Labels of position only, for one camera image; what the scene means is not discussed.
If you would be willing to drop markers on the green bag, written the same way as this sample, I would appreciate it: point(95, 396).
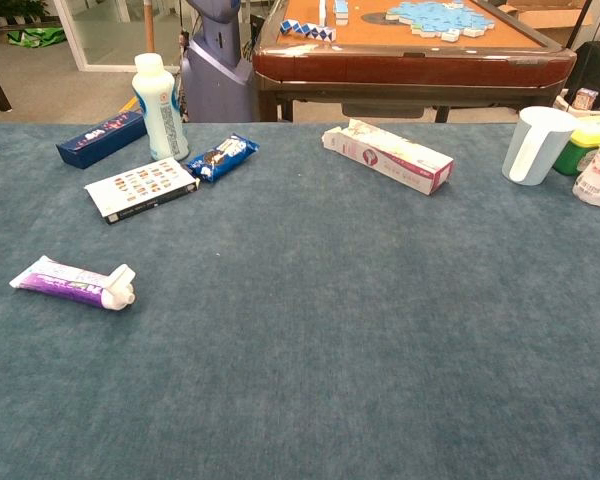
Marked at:
point(35, 36)

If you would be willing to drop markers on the pile of blue mahjong tiles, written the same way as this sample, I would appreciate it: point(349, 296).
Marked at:
point(437, 17)

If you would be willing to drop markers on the white milk drink bottle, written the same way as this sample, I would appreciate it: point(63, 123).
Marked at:
point(160, 115)

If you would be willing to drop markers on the green jar with yellow lid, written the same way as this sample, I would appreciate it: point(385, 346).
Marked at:
point(580, 150)

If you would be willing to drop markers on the dark blue long box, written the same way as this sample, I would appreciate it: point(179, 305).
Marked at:
point(100, 139)

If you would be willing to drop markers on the black bag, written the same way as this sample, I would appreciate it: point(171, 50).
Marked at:
point(597, 65)

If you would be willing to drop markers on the light blue cup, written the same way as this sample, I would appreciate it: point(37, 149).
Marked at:
point(535, 145)

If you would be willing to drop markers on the brown mahjong table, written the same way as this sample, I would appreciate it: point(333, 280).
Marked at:
point(405, 70)

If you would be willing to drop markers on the blue white snake puzzle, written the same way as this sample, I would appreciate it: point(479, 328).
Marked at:
point(307, 30)

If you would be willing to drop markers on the purple toothpaste tube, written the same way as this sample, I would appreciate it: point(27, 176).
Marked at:
point(70, 285)

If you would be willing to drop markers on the wooden pole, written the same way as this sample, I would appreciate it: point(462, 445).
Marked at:
point(150, 25)

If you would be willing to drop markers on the white and black flat box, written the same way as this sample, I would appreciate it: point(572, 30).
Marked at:
point(140, 192)

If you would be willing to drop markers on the blue cookie packet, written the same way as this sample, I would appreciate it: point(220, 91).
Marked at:
point(222, 156)

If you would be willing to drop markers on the cardboard box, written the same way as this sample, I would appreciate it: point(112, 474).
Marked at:
point(550, 17)

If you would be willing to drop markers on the pink white carton box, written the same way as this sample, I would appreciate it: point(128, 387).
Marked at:
point(390, 157)

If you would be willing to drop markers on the blue tablecloth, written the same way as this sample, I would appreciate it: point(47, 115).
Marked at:
point(300, 325)

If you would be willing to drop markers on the white glass door frame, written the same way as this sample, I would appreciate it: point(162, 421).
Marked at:
point(80, 50)

